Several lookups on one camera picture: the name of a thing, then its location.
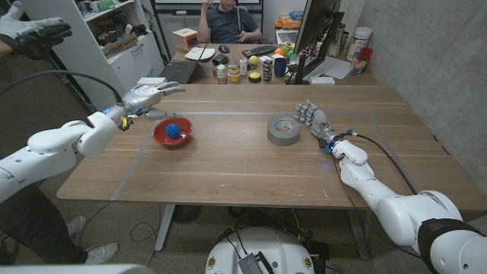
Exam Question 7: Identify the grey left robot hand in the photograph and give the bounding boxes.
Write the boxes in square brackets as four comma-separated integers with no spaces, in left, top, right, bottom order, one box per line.
[121,81,186,122]

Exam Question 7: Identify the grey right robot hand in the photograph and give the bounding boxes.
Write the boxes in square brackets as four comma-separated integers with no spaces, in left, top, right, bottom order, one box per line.
[292,98,339,145]

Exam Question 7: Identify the blue spiky stress ball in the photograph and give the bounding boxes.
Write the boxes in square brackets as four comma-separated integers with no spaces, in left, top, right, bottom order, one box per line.
[164,123,183,139]

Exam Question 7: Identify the red bowl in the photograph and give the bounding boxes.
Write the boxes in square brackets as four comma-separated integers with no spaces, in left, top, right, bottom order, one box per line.
[151,116,193,147]

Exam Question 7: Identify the white power strip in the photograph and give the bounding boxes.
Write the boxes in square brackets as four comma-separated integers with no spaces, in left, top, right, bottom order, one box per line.
[136,77,169,87]

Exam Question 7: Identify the white shelf cabinet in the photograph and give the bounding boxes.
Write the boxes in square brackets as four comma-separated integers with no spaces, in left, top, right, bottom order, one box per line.
[18,0,165,118]

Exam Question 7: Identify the small white box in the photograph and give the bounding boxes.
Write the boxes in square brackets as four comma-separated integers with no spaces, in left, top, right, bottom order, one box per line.
[309,76,336,86]

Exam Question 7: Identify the black laptop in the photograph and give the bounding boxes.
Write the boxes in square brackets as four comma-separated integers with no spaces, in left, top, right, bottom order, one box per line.
[158,41,208,85]

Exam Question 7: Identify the white paper sheets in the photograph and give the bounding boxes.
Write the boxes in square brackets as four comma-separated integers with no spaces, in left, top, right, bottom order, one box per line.
[304,56,353,81]

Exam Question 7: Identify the cardboard box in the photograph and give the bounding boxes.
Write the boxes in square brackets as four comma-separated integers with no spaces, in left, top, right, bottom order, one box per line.
[100,32,139,59]

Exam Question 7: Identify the blue mug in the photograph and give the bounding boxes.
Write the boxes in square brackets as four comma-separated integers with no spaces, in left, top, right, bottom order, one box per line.
[273,57,290,78]

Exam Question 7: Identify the printed plastic cup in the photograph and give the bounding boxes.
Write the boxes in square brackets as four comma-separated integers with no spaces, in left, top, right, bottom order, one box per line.
[350,56,368,76]

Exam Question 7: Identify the white flat disc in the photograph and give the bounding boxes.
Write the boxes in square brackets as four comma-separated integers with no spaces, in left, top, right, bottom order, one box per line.
[184,46,216,62]

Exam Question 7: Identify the wooden box with red print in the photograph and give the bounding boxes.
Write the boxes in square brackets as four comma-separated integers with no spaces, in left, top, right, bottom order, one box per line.
[172,27,200,53]

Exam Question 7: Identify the printed tin can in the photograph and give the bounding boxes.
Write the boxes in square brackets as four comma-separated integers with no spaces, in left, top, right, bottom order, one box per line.
[215,63,228,85]

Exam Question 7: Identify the red cup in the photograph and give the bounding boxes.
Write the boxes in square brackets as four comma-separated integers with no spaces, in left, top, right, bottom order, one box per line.
[357,46,374,68]

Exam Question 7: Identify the white canister with blue label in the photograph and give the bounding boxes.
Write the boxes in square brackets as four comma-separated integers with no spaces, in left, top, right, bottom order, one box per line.
[345,26,374,62]

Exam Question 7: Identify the black keyboard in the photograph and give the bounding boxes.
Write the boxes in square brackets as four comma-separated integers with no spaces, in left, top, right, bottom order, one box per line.
[241,44,281,59]

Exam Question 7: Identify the black computer monitor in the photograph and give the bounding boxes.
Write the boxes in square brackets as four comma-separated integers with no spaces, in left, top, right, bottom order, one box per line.
[285,0,345,85]

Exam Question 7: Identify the orange toy vehicle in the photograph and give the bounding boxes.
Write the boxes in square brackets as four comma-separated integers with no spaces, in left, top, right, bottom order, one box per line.
[275,14,301,30]

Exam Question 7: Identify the seated person in dark shirt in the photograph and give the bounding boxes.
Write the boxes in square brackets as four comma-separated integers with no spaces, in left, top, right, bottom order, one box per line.
[197,0,263,45]

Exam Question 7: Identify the grey table leg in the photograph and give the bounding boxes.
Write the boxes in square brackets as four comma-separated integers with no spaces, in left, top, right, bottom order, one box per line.
[345,208,371,261]
[154,204,177,253]

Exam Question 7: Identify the round floor fan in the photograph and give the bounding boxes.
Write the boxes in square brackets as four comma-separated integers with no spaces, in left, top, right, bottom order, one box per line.
[173,204,202,225]

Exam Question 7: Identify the black white teleoperation glove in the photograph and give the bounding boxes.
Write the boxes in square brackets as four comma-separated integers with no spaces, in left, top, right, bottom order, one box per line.
[0,0,73,61]

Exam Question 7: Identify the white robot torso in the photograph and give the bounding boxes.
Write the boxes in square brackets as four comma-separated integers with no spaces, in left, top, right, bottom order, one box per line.
[205,227,316,274]

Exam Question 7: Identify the white sneaker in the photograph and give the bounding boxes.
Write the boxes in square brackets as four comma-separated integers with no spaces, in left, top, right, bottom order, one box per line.
[84,242,119,266]
[66,215,88,240]

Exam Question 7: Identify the dark trouser leg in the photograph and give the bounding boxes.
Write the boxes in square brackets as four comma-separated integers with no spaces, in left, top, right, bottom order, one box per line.
[0,182,88,266]

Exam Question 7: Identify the grey duct tape roll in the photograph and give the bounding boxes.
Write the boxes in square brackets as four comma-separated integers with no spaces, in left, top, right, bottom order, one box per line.
[266,116,301,147]

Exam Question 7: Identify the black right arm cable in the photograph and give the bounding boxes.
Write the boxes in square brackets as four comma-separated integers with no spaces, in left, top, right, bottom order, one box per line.
[348,131,419,196]

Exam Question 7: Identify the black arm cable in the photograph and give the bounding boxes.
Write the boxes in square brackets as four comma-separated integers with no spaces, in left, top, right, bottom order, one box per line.
[0,69,125,106]
[348,131,419,196]

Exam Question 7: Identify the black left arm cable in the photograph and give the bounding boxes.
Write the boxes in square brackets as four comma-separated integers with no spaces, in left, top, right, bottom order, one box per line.
[0,69,125,106]

